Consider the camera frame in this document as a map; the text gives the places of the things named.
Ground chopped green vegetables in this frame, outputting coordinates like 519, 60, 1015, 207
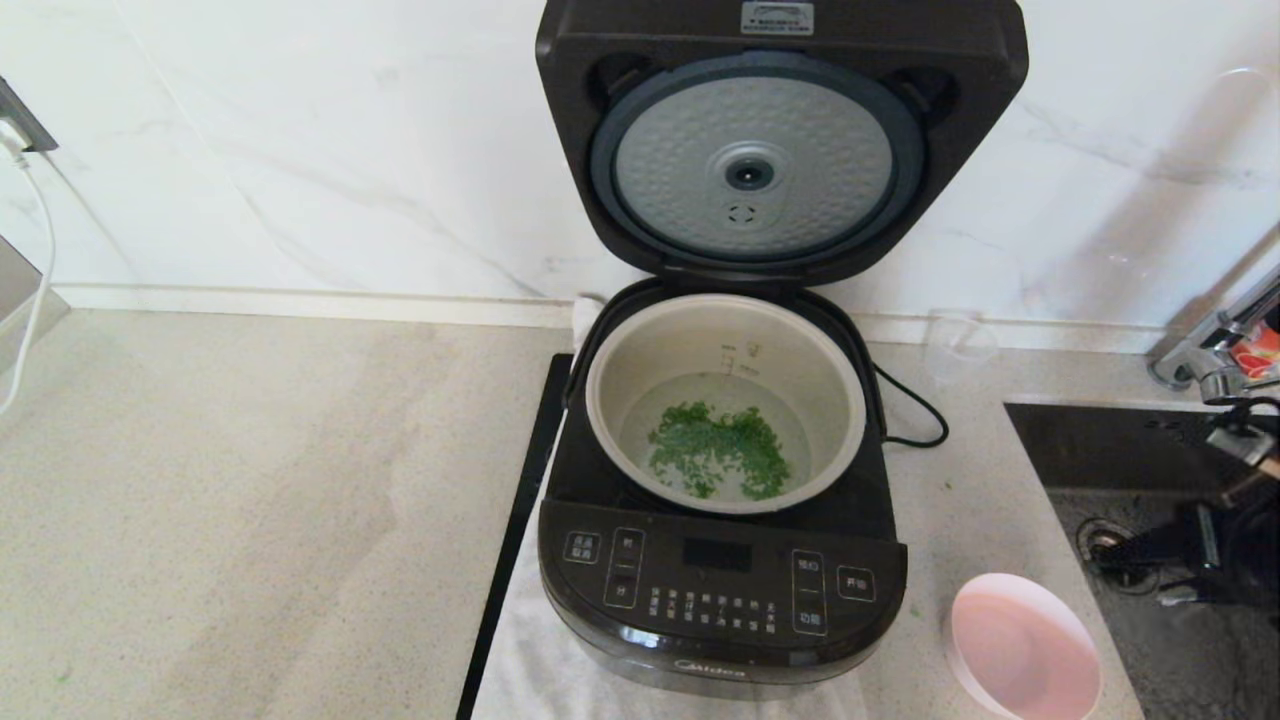
648, 400, 791, 501

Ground chrome faucet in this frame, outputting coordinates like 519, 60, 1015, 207
1148, 268, 1280, 403

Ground dark wall socket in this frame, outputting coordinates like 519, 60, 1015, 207
0, 75, 61, 156

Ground white cable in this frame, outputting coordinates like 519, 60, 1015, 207
0, 128, 59, 419

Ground black rice cooker lid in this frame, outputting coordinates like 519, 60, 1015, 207
533, 0, 1031, 291

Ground black power cord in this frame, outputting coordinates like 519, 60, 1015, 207
873, 363, 949, 448

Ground grey metal panel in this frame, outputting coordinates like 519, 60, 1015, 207
0, 235, 73, 379

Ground black rice cooker body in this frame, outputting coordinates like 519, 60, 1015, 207
538, 278, 909, 701

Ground clear measuring cup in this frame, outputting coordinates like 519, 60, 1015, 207
922, 310, 999, 386

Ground white towel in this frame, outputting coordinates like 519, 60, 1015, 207
470, 293, 869, 720

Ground steel sink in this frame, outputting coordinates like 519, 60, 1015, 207
1003, 402, 1280, 720

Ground white inner pot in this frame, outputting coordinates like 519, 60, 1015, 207
585, 293, 867, 514

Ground pink bowl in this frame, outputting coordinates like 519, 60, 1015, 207
945, 573, 1104, 720

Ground metal sink drain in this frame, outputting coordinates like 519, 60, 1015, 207
1077, 515, 1163, 597

